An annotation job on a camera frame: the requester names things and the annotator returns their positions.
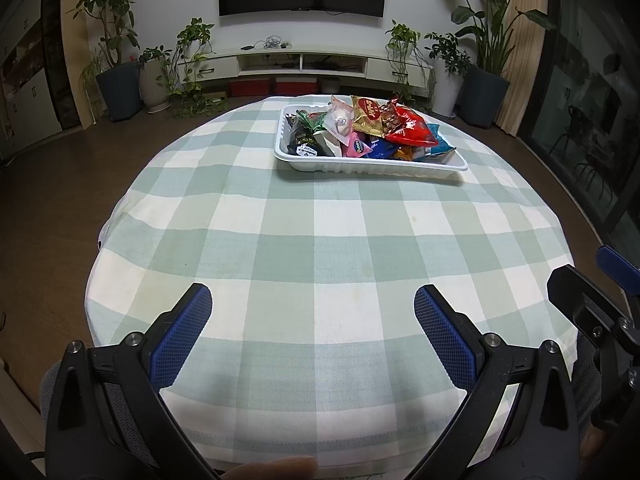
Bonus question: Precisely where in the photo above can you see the gold and red snack packet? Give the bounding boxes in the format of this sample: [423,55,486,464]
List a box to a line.
[350,95,388,138]

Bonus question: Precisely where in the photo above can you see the large-leaf plant in dark pot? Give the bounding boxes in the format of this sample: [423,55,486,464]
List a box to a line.
[427,0,556,128]

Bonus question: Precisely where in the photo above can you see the glass sliding door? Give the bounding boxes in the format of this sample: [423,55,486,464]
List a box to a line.
[517,0,640,271]

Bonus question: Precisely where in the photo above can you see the light blue snack packet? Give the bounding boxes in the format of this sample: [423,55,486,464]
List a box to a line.
[412,122,458,163]

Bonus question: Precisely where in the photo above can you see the white plastic tray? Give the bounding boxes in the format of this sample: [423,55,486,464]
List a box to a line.
[274,105,469,175]

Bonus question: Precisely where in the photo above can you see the dark blue snack packet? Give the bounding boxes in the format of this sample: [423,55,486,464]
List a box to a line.
[362,132,401,161]

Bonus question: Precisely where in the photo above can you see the green snack packet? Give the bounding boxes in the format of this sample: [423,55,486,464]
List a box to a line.
[295,109,326,133]

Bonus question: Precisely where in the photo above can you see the tall plant in dark pot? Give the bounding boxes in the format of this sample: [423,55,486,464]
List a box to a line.
[67,0,143,123]

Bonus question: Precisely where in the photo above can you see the clear white snack packet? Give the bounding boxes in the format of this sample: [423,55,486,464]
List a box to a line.
[322,95,357,138]

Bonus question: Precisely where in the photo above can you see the white television cabinet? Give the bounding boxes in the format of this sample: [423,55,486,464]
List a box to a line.
[175,49,436,96]

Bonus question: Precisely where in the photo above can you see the large red snack bag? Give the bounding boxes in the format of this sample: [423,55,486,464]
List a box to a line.
[382,105,440,148]

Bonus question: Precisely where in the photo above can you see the grey office chair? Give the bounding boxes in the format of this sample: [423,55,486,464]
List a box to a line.
[40,362,161,468]

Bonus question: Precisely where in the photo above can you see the small red patterned snack packet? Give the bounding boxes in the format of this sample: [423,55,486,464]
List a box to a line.
[380,96,416,131]

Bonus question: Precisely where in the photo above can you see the black snack packet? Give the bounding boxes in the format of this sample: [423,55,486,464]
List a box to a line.
[285,110,321,157]

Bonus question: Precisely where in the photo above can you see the plant in white ribbed pot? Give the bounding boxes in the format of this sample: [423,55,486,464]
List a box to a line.
[137,47,173,113]

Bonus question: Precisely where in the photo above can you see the trailing pothos plant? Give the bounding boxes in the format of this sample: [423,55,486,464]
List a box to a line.
[167,17,226,118]

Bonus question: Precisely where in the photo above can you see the trailing plant on cabinet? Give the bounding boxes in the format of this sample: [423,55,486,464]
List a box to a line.
[385,20,436,108]

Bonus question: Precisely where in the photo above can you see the pink snack packet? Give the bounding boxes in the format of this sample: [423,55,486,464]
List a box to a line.
[345,130,373,158]

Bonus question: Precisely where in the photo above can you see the beige red-striped snack packet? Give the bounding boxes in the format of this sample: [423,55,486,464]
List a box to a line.
[312,127,346,157]

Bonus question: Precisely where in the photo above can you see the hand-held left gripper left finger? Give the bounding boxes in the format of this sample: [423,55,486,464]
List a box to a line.
[45,282,221,480]

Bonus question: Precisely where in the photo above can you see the wooden display cabinet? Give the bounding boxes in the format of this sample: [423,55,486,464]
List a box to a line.
[0,0,83,161]

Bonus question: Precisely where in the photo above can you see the beige curtain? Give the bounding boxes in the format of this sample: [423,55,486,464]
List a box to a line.
[495,0,548,136]

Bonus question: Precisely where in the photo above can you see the person's left hand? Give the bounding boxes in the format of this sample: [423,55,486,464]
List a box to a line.
[222,455,318,480]

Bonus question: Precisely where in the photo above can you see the bushy plant in white pot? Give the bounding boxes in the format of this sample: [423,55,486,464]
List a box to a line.
[425,32,473,118]

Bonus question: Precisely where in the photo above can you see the cables on television cabinet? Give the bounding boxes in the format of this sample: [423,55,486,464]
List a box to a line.
[241,36,293,52]

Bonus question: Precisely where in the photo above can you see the green checked tablecloth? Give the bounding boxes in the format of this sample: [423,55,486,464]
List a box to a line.
[85,95,576,473]

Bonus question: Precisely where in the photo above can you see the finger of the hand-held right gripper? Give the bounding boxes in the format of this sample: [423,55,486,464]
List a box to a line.
[596,245,640,293]
[546,266,623,346]

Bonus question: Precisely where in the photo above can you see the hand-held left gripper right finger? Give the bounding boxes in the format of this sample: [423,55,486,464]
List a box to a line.
[414,284,583,480]

